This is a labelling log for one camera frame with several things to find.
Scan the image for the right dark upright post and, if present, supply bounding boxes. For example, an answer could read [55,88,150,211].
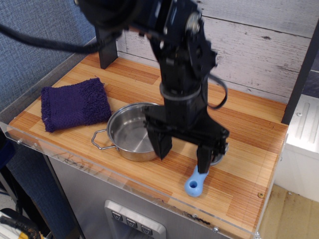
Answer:
[281,24,319,125]

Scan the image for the stainless steel cabinet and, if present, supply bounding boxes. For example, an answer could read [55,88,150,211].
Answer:
[49,157,224,239]

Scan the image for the purple folded cloth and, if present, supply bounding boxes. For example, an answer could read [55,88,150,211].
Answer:
[41,78,112,132]

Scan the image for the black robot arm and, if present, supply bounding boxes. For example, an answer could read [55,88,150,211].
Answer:
[78,0,229,174]

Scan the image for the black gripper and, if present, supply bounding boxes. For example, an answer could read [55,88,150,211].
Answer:
[144,86,229,174]

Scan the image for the silver button panel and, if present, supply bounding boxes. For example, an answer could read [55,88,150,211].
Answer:
[104,200,166,239]

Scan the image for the clear acrylic edge guard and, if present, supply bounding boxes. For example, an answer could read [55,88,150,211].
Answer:
[0,123,263,239]

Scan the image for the yellow black bag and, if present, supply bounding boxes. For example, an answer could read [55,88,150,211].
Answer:
[0,216,43,239]

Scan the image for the blue grey plastic spoon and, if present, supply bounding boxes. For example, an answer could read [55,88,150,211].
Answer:
[184,164,209,197]

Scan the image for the white ribbed appliance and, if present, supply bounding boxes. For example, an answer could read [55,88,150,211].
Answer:
[275,95,319,202]

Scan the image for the stainless steel pot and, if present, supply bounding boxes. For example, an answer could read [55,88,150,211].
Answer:
[91,102,157,162]

